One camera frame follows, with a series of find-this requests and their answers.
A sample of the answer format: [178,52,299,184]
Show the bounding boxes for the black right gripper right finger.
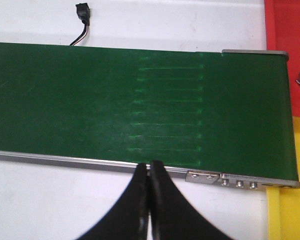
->
[149,160,231,240]

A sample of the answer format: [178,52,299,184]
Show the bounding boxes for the red plastic tray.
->
[264,0,300,117]

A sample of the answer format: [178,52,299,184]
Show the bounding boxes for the green conveyor belt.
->
[0,43,300,190]

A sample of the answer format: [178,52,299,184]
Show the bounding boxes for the yellow plastic tray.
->
[266,116,300,240]

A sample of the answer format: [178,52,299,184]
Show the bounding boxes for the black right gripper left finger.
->
[79,163,149,240]

